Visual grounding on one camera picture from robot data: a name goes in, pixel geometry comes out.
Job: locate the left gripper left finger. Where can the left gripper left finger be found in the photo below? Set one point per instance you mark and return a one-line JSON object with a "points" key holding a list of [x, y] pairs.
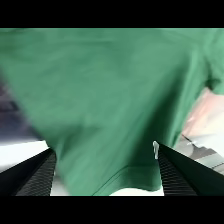
{"points": [[31, 176]]}

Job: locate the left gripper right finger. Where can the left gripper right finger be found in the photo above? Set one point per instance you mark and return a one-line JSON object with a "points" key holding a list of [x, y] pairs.
{"points": [[186, 176]]}

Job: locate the green T-shirt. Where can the green T-shirt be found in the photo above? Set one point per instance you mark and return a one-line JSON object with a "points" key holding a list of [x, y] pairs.
{"points": [[106, 100]]}

